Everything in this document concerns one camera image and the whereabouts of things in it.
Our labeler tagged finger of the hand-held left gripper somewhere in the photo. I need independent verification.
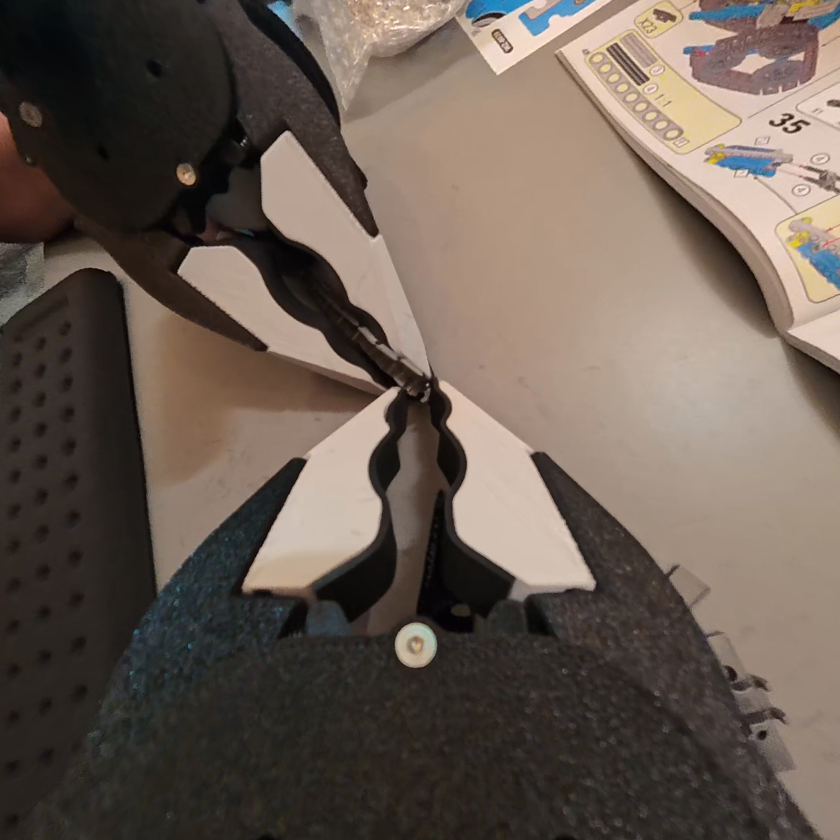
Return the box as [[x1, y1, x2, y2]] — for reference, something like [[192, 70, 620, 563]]
[[177, 238, 389, 395], [260, 130, 434, 382]]

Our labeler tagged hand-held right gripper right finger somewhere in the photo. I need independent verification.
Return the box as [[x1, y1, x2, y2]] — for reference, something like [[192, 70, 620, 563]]
[[419, 381, 597, 618]]

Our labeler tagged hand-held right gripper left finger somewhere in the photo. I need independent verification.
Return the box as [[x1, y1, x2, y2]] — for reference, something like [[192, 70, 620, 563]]
[[241, 384, 403, 618]]

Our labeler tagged grey toy track chain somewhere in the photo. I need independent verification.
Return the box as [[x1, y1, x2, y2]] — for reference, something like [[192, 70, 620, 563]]
[[308, 282, 435, 395]]

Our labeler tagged pile of grey links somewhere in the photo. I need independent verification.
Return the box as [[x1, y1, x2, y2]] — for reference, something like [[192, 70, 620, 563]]
[[663, 563, 800, 778]]

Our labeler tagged person's left forearm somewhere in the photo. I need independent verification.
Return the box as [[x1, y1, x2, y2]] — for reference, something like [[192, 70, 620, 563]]
[[0, 112, 76, 242]]

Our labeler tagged grey desk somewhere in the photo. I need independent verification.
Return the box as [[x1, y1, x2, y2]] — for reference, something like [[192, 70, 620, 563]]
[[39, 0, 840, 840]]

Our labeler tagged bubble wrap bag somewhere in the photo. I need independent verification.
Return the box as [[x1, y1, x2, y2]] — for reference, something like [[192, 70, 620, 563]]
[[292, 0, 466, 114]]

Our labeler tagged black perforated pad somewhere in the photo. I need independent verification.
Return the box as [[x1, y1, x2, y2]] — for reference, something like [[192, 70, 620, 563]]
[[0, 268, 156, 828]]

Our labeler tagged blue printed sticker sheet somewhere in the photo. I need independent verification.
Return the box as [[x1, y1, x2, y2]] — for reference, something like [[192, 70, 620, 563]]
[[455, 0, 621, 76]]

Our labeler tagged open instruction booklet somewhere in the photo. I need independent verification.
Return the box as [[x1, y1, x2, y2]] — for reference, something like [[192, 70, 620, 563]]
[[555, 0, 840, 376]]

